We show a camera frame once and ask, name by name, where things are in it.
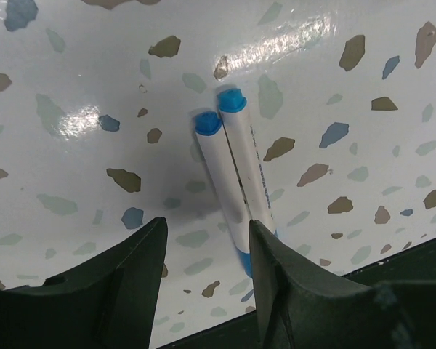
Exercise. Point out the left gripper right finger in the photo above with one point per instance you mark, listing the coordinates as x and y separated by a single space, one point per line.
301 305

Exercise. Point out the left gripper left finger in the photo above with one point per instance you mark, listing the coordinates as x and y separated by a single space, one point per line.
109 301

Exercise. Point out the white blue-capped marker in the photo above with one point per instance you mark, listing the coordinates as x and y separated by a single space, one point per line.
234 111
210 134

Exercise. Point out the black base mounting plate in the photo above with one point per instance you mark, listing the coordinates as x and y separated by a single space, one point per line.
418 263

